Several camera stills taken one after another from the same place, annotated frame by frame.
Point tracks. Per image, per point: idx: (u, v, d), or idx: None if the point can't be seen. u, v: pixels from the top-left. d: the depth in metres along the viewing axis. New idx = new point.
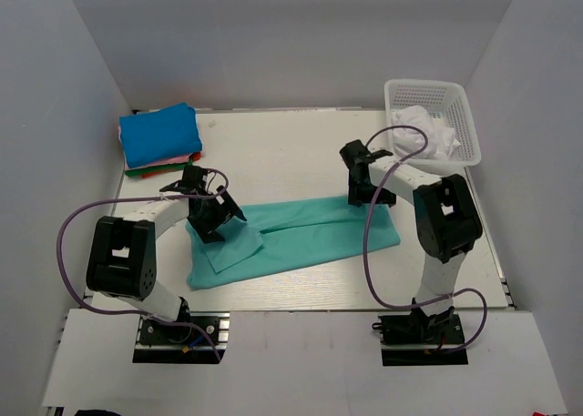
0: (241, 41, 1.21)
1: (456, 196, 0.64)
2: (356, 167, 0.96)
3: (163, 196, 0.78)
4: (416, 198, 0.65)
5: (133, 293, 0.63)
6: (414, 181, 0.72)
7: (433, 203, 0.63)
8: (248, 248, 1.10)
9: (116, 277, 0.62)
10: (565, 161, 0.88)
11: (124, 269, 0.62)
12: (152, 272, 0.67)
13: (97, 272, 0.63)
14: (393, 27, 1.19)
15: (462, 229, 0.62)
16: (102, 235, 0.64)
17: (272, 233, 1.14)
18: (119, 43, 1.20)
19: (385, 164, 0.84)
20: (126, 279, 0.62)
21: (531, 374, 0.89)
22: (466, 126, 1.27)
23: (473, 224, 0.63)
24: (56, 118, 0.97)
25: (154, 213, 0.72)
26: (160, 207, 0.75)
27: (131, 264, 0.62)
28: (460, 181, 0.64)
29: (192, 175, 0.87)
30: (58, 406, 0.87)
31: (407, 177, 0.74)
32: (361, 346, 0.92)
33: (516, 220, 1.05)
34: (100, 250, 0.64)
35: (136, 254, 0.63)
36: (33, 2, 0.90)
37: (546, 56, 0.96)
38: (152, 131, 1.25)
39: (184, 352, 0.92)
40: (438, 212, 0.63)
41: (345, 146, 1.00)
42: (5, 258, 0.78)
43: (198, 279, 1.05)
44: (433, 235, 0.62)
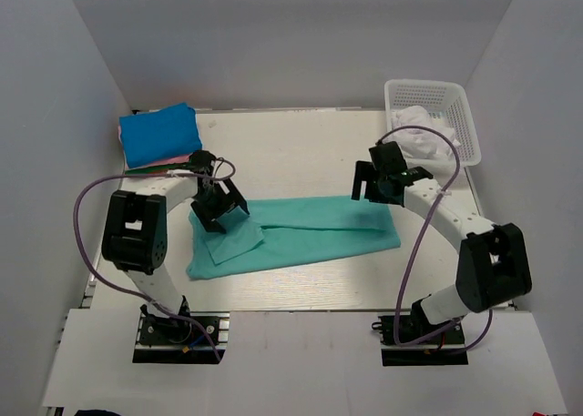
0: (241, 41, 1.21)
1: (511, 250, 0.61)
2: (388, 183, 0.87)
3: (172, 172, 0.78)
4: (462, 248, 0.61)
5: (145, 264, 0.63)
6: (462, 223, 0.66)
7: (483, 259, 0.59)
8: (249, 240, 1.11)
9: (129, 249, 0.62)
10: (565, 162, 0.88)
11: (137, 241, 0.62)
12: (164, 244, 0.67)
13: (110, 245, 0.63)
14: (393, 27, 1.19)
15: (509, 287, 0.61)
16: (116, 208, 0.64)
17: (273, 227, 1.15)
18: (119, 43, 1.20)
19: (425, 191, 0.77)
20: (138, 249, 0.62)
21: (531, 374, 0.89)
22: (466, 126, 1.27)
23: (522, 280, 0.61)
24: (56, 119, 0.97)
25: (165, 189, 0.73)
26: (170, 184, 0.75)
27: (145, 237, 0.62)
28: (514, 233, 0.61)
29: (200, 157, 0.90)
30: (58, 406, 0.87)
31: (453, 218, 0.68)
32: (361, 346, 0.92)
33: (516, 219, 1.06)
34: (114, 222, 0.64)
35: (148, 227, 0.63)
36: (33, 2, 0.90)
37: (546, 56, 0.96)
38: (152, 131, 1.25)
39: (184, 353, 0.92)
40: (488, 270, 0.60)
41: (377, 147, 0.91)
42: (5, 258, 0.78)
43: (197, 268, 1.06)
44: (477, 291, 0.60)
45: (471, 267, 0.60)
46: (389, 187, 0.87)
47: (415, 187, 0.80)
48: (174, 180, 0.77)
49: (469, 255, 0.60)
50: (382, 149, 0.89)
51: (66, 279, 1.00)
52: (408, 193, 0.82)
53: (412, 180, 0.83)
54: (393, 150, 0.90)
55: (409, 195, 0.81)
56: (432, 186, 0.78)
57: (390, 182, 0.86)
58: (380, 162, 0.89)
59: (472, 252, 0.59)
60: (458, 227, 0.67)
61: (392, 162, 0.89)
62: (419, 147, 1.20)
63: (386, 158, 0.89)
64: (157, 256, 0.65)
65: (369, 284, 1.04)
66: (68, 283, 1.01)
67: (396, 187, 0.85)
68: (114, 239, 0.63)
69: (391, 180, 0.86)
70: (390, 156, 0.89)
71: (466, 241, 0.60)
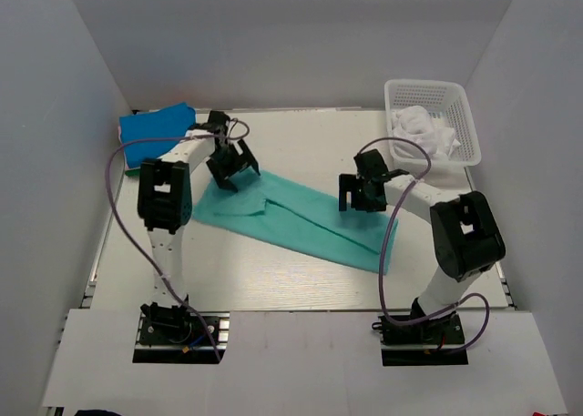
0: (241, 41, 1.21)
1: (478, 216, 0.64)
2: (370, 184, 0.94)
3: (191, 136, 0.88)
4: (432, 216, 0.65)
5: (176, 220, 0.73)
6: (431, 200, 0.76)
7: (452, 222, 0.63)
8: (250, 209, 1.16)
9: (162, 210, 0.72)
10: (565, 161, 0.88)
11: (168, 202, 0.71)
12: (191, 204, 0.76)
13: (146, 206, 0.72)
14: (393, 27, 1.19)
15: (483, 248, 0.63)
16: (144, 177, 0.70)
17: (277, 202, 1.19)
18: (119, 43, 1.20)
19: (401, 182, 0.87)
20: (169, 209, 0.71)
21: (531, 374, 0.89)
22: (466, 126, 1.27)
23: (496, 242, 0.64)
24: (56, 119, 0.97)
25: (186, 155, 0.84)
26: (191, 147, 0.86)
27: (173, 201, 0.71)
28: (479, 198, 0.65)
29: (217, 117, 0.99)
30: (58, 406, 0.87)
31: (424, 196, 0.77)
32: (361, 346, 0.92)
33: (516, 219, 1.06)
34: (146, 187, 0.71)
35: (176, 191, 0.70)
36: (33, 2, 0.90)
37: (546, 56, 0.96)
38: (153, 131, 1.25)
39: (184, 352, 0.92)
40: (458, 232, 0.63)
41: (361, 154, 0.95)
42: (5, 258, 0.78)
43: (199, 214, 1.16)
44: (454, 256, 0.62)
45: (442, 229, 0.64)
46: (371, 187, 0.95)
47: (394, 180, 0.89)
48: (193, 143, 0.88)
49: (437, 218, 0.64)
50: (364, 157, 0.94)
51: (66, 279, 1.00)
52: (387, 187, 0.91)
53: (389, 177, 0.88)
54: (376, 156, 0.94)
55: (388, 187, 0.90)
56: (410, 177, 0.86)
57: (371, 183, 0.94)
58: (364, 168, 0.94)
59: (439, 213, 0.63)
60: (427, 202, 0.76)
61: (374, 167, 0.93)
62: (419, 147, 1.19)
63: (368, 164, 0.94)
64: (185, 215, 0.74)
65: (369, 284, 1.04)
66: (68, 282, 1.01)
67: (376, 187, 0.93)
68: (147, 201, 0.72)
69: (371, 181, 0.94)
70: (373, 161, 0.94)
71: (434, 208, 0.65)
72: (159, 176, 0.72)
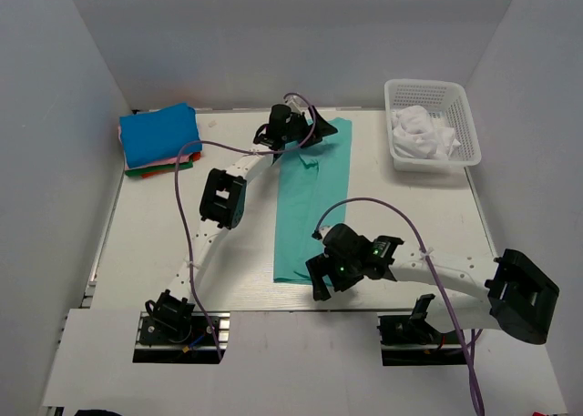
0: (241, 41, 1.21)
1: (524, 271, 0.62)
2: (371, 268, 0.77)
3: (253, 152, 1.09)
4: (495, 306, 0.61)
5: (226, 223, 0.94)
6: (471, 276, 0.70)
7: (514, 296, 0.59)
8: (304, 157, 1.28)
9: (218, 210, 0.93)
10: (565, 161, 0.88)
11: (223, 208, 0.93)
12: (240, 210, 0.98)
13: (207, 206, 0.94)
14: (393, 27, 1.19)
15: (544, 299, 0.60)
16: (212, 182, 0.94)
17: (321, 171, 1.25)
18: (119, 43, 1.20)
19: (412, 259, 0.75)
20: (223, 215, 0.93)
21: (531, 374, 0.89)
22: (466, 126, 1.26)
23: (546, 287, 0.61)
24: (56, 119, 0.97)
25: (247, 170, 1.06)
26: (250, 164, 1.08)
27: (230, 204, 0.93)
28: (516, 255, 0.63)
29: (277, 131, 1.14)
30: (58, 406, 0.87)
31: (457, 273, 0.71)
32: (361, 346, 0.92)
33: (516, 219, 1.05)
34: (209, 193, 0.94)
35: (232, 199, 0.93)
36: (33, 1, 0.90)
37: (546, 56, 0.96)
38: (153, 131, 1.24)
39: (184, 352, 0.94)
40: (522, 301, 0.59)
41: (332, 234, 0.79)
42: (5, 258, 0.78)
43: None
44: (535, 329, 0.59)
45: (510, 310, 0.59)
46: (373, 272, 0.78)
47: (399, 260, 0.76)
48: (255, 157, 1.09)
49: (501, 305, 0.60)
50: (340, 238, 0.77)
51: (66, 279, 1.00)
52: (395, 268, 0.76)
53: (388, 254, 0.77)
54: (349, 232, 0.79)
55: (395, 269, 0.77)
56: (412, 250, 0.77)
57: (371, 267, 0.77)
58: (345, 250, 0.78)
59: (504, 299, 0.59)
60: (469, 282, 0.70)
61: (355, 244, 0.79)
62: (419, 147, 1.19)
63: (347, 245, 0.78)
64: (234, 219, 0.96)
65: (369, 284, 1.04)
66: (68, 282, 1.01)
67: (381, 269, 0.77)
68: (209, 202, 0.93)
69: (368, 265, 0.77)
70: (349, 240, 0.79)
71: (493, 297, 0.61)
72: (222, 183, 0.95)
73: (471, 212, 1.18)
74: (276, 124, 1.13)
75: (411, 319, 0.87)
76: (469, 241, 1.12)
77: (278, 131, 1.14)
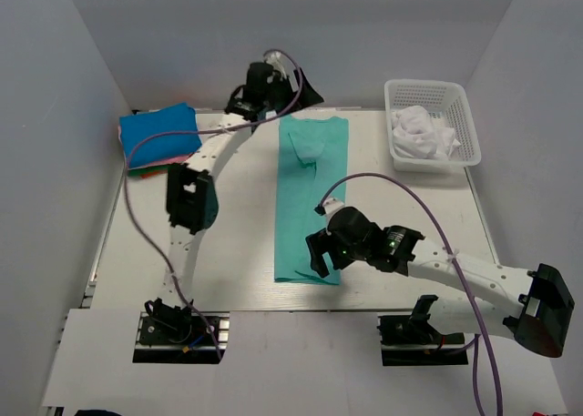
0: (241, 41, 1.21)
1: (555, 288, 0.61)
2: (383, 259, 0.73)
3: (223, 129, 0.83)
4: (523, 320, 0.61)
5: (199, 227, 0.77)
6: (503, 288, 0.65)
7: (547, 314, 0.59)
8: (302, 157, 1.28)
9: (188, 214, 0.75)
10: (564, 162, 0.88)
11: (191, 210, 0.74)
12: (215, 208, 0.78)
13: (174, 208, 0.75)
14: (393, 27, 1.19)
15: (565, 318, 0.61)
16: (172, 182, 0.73)
17: (320, 170, 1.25)
18: (119, 43, 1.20)
19: (434, 259, 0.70)
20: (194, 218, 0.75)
21: (530, 373, 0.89)
22: (466, 126, 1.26)
23: (569, 304, 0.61)
24: (56, 119, 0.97)
25: (214, 157, 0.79)
26: (219, 148, 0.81)
27: (199, 205, 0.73)
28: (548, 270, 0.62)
29: (256, 90, 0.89)
30: (58, 406, 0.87)
31: (487, 282, 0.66)
32: (360, 346, 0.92)
33: (516, 219, 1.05)
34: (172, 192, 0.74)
35: (199, 202, 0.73)
36: (33, 1, 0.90)
37: (546, 56, 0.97)
38: (153, 131, 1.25)
39: (185, 352, 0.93)
40: (553, 320, 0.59)
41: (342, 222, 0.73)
42: (6, 258, 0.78)
43: (285, 126, 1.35)
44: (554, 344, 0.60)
45: (541, 329, 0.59)
46: (384, 263, 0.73)
47: (419, 258, 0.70)
48: (227, 136, 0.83)
49: (533, 321, 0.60)
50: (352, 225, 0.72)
51: (66, 279, 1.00)
52: (414, 266, 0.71)
53: (407, 249, 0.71)
54: (362, 218, 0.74)
55: (413, 267, 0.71)
56: (435, 249, 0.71)
57: (383, 258, 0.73)
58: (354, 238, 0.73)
59: (539, 318, 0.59)
60: (501, 294, 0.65)
61: (366, 233, 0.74)
62: (419, 147, 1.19)
63: (358, 233, 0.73)
64: (208, 219, 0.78)
65: (369, 284, 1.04)
66: (68, 282, 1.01)
67: (393, 261, 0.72)
68: (174, 203, 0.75)
69: (382, 257, 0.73)
70: (361, 228, 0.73)
71: (526, 312, 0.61)
72: (186, 177, 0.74)
73: (471, 212, 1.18)
74: (254, 83, 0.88)
75: (414, 320, 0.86)
76: (469, 241, 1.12)
77: (256, 91, 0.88)
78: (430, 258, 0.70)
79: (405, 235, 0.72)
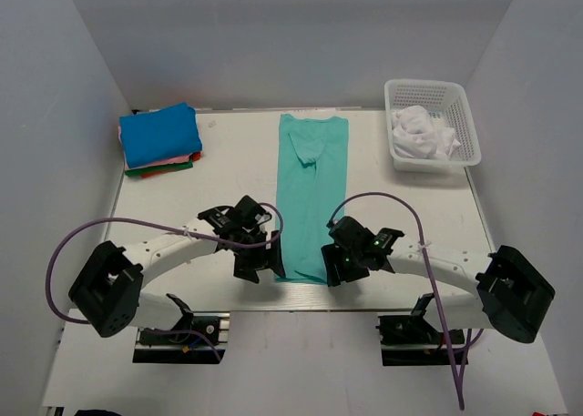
0: (241, 41, 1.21)
1: (517, 268, 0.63)
2: (369, 260, 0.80)
3: (186, 229, 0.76)
4: (484, 297, 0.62)
5: (97, 327, 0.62)
6: (464, 268, 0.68)
7: (502, 288, 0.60)
8: (302, 157, 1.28)
9: (89, 302, 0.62)
10: (565, 161, 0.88)
11: (98, 299, 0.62)
12: (127, 311, 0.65)
13: (76, 293, 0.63)
14: (393, 27, 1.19)
15: (536, 299, 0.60)
16: (97, 258, 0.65)
17: (320, 170, 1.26)
18: (120, 43, 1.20)
19: (408, 250, 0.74)
20: (96, 313, 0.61)
21: (531, 374, 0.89)
22: (466, 126, 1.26)
23: (537, 286, 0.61)
24: (56, 119, 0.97)
25: (158, 255, 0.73)
26: (169, 248, 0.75)
27: (104, 304, 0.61)
28: (512, 254, 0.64)
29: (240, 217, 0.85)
30: (58, 406, 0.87)
31: (451, 265, 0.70)
32: (360, 345, 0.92)
33: (516, 219, 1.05)
34: (88, 274, 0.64)
35: (113, 294, 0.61)
36: (34, 1, 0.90)
37: (546, 56, 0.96)
38: (152, 131, 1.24)
39: (184, 352, 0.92)
40: (511, 295, 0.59)
41: (337, 228, 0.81)
42: (5, 258, 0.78)
43: (285, 126, 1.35)
44: (523, 324, 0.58)
45: (496, 301, 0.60)
46: (372, 262, 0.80)
47: (396, 251, 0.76)
48: (184, 239, 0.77)
49: (487, 294, 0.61)
50: (343, 229, 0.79)
51: (66, 279, 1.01)
52: (393, 259, 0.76)
53: (387, 245, 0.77)
54: (353, 224, 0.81)
55: (393, 260, 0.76)
56: (410, 242, 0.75)
57: (370, 257, 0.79)
58: (348, 243, 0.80)
59: (493, 289, 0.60)
60: (462, 275, 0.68)
61: (357, 237, 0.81)
62: (419, 147, 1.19)
63: (350, 236, 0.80)
64: (109, 321, 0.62)
65: (369, 284, 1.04)
66: (67, 283, 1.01)
67: (380, 260, 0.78)
68: (83, 288, 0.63)
69: (368, 255, 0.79)
70: (352, 232, 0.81)
71: (482, 288, 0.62)
72: (115, 266, 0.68)
73: (471, 212, 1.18)
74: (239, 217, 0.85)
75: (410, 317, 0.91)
76: (469, 241, 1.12)
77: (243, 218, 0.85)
78: (406, 251, 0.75)
79: (392, 235, 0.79)
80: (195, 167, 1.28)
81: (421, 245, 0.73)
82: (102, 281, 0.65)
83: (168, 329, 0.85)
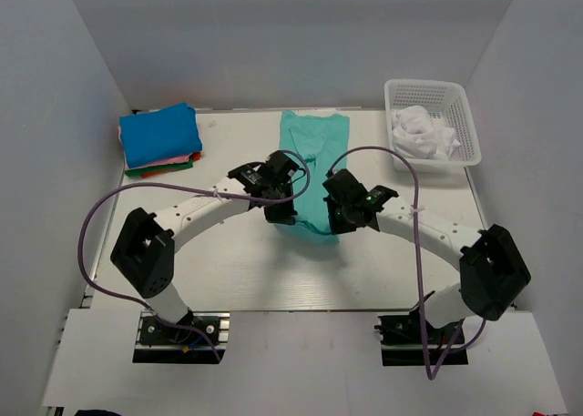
0: (240, 40, 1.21)
1: (504, 249, 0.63)
2: (356, 213, 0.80)
3: (215, 191, 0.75)
4: (463, 268, 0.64)
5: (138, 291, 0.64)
6: (450, 238, 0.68)
7: (482, 265, 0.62)
8: (302, 153, 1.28)
9: (130, 269, 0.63)
10: (565, 161, 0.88)
11: (136, 269, 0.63)
12: (165, 274, 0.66)
13: (117, 258, 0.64)
14: (393, 26, 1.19)
15: (514, 284, 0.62)
16: (129, 226, 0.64)
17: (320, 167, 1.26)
18: (119, 43, 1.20)
19: (399, 212, 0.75)
20: (135, 280, 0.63)
21: (531, 373, 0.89)
22: (466, 126, 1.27)
23: (523, 273, 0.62)
24: (56, 119, 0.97)
25: (189, 218, 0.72)
26: (199, 210, 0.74)
27: (143, 268, 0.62)
28: (503, 235, 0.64)
29: (271, 170, 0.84)
30: (58, 406, 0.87)
31: (438, 234, 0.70)
32: (360, 346, 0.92)
33: (516, 218, 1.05)
34: (124, 242, 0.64)
35: (148, 264, 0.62)
36: (33, 2, 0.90)
37: (547, 55, 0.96)
38: (151, 132, 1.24)
39: (185, 352, 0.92)
40: (489, 273, 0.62)
41: (331, 178, 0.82)
42: (5, 259, 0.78)
43: (285, 124, 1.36)
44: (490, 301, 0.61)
45: (474, 275, 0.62)
46: (360, 217, 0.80)
47: (388, 209, 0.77)
48: (209, 204, 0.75)
49: (467, 267, 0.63)
50: (337, 181, 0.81)
51: (66, 279, 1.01)
52: (382, 218, 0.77)
53: (380, 203, 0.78)
54: (348, 177, 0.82)
55: (382, 218, 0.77)
56: (404, 206, 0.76)
57: (358, 211, 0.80)
58: (339, 194, 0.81)
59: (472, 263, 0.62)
60: (447, 244, 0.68)
61: (350, 191, 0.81)
62: (419, 147, 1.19)
63: (342, 187, 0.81)
64: (149, 286, 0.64)
65: (370, 284, 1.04)
66: (68, 282, 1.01)
67: (367, 215, 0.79)
68: (122, 254, 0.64)
69: (357, 208, 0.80)
70: (345, 184, 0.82)
71: (464, 260, 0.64)
72: (148, 231, 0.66)
73: (471, 212, 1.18)
74: (268, 172, 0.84)
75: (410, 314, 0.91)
76: None
77: (275, 175, 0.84)
78: (398, 212, 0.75)
79: (386, 193, 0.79)
80: (195, 168, 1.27)
81: (414, 208, 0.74)
82: (137, 246, 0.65)
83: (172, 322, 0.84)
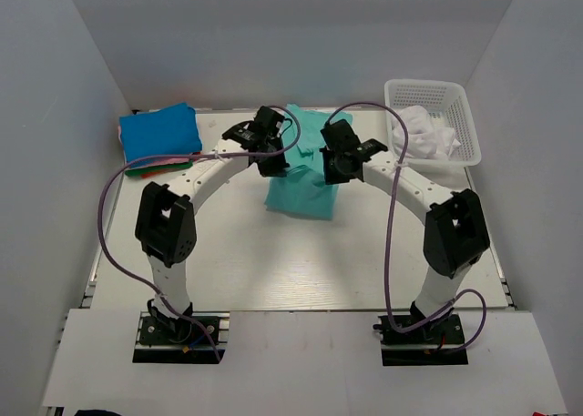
0: (240, 40, 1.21)
1: (471, 215, 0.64)
2: (345, 161, 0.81)
3: (216, 154, 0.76)
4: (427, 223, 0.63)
5: (168, 260, 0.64)
6: (424, 195, 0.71)
7: (447, 223, 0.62)
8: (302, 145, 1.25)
9: (156, 242, 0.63)
10: (565, 161, 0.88)
11: (160, 238, 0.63)
12: (189, 238, 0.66)
13: (142, 234, 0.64)
14: (393, 26, 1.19)
15: (472, 246, 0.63)
16: (147, 200, 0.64)
17: None
18: (119, 43, 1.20)
19: (383, 166, 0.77)
20: (162, 249, 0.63)
21: (530, 373, 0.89)
22: (466, 126, 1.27)
23: (483, 238, 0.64)
24: (56, 118, 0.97)
25: (199, 183, 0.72)
26: (209, 174, 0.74)
27: (168, 237, 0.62)
28: (473, 198, 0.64)
29: (263, 121, 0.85)
30: (58, 406, 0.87)
31: (414, 189, 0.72)
32: (361, 346, 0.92)
33: (516, 218, 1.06)
34: (145, 216, 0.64)
35: (172, 230, 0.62)
36: (32, 1, 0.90)
37: (546, 56, 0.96)
38: (152, 131, 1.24)
39: (185, 352, 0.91)
40: (452, 233, 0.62)
41: (328, 126, 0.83)
42: (5, 258, 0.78)
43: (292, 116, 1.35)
44: (446, 258, 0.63)
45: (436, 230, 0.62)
46: (347, 166, 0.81)
47: (373, 161, 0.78)
48: (214, 167, 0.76)
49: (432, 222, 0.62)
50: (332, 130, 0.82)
51: (66, 279, 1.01)
52: (368, 168, 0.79)
53: (368, 154, 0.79)
54: (343, 126, 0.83)
55: (368, 170, 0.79)
56: (389, 159, 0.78)
57: (346, 159, 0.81)
58: (332, 142, 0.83)
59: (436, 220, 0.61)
60: (420, 200, 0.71)
61: (343, 140, 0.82)
62: (419, 147, 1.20)
63: (338, 136, 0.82)
64: (178, 252, 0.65)
65: (370, 284, 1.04)
66: (68, 282, 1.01)
67: (355, 164, 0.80)
68: (146, 228, 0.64)
69: (346, 157, 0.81)
70: (341, 134, 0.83)
71: (431, 216, 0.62)
72: (165, 203, 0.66)
73: None
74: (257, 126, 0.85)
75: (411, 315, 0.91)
76: None
77: (265, 128, 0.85)
78: (383, 164, 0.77)
79: (375, 145, 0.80)
80: None
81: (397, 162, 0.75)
82: (157, 217, 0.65)
83: (180, 311, 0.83)
